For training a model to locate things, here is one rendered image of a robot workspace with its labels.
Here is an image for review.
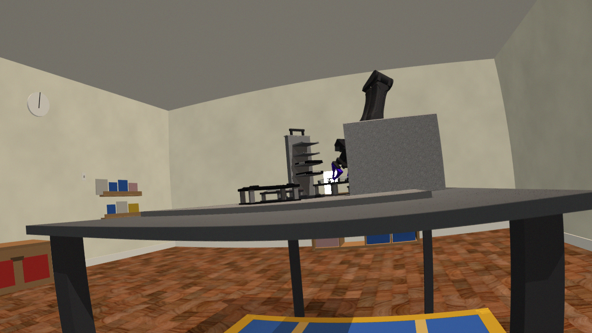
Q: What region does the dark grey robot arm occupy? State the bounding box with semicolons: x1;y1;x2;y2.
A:
334;70;394;162

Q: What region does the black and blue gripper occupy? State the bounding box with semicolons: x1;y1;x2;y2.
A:
332;158;347;181

